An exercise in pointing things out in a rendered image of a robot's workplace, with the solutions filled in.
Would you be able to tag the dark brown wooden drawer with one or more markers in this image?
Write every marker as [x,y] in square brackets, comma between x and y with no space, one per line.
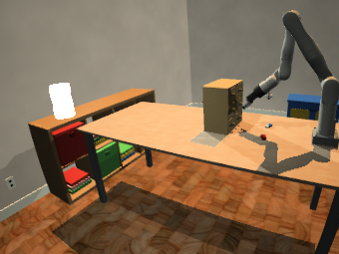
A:
[231,109]
[239,89]
[232,94]
[238,117]
[231,124]
[239,106]

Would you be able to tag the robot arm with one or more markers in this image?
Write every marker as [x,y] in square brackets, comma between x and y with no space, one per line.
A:
[313,55]

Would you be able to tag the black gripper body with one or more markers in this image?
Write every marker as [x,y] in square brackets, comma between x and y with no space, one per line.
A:
[259,91]

